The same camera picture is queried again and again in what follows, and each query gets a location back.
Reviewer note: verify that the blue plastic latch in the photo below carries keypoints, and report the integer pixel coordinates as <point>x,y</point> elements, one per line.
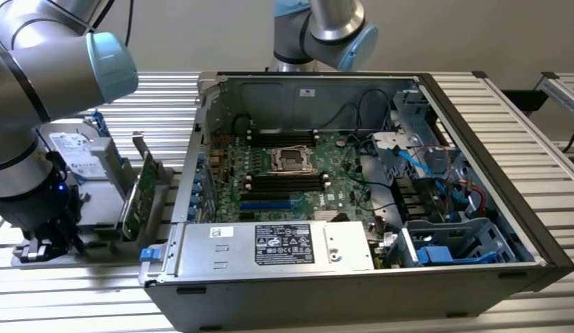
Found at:
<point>150,254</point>

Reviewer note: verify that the blue expansion slot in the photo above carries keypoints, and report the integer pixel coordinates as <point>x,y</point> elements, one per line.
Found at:
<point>263,206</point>

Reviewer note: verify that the green graphics card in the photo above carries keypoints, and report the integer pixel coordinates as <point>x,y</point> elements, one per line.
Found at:
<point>143,194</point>

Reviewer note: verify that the CPU socket with metal frame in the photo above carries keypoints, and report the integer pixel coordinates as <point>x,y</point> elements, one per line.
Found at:
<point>289,160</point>

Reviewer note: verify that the black open PC case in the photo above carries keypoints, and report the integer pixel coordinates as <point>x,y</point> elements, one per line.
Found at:
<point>342,298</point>

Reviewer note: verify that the green motherboard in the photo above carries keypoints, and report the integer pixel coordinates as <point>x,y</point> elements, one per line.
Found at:
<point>329,173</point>

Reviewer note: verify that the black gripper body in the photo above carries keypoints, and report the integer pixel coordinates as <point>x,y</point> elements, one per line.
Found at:
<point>23,208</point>

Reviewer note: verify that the aluminium frame rail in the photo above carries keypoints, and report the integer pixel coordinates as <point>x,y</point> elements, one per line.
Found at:
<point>562,93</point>

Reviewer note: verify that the metal disk bay cage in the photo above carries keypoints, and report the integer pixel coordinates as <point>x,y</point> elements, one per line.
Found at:
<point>407,121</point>

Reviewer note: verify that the silver power supply unit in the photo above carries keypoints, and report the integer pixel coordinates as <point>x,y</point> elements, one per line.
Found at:
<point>241,249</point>

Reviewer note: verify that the silver hard disk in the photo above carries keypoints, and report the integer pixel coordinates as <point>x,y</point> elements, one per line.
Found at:
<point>77,152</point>

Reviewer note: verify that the grey parts rack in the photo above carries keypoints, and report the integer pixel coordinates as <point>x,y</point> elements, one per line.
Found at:
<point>106,222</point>

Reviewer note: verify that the black expansion slot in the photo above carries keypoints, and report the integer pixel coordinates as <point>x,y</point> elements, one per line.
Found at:
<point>263,216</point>
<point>263,197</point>

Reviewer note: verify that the grey disk bay with blue clip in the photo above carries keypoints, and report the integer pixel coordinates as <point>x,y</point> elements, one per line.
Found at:
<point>458,239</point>

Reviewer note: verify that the blue disk carrier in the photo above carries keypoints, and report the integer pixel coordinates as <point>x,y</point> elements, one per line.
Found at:
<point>99,123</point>

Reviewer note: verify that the silver chipset heat sink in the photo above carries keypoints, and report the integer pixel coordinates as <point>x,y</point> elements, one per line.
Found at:
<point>331,215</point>

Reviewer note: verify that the black RAM slot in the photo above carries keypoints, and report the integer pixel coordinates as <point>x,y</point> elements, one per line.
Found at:
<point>285,177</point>
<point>285,186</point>
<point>285,181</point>
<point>282,136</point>
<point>282,132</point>
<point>285,190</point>
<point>282,139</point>
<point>282,143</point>

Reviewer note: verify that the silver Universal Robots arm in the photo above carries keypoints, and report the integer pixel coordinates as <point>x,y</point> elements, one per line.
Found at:
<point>61,83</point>

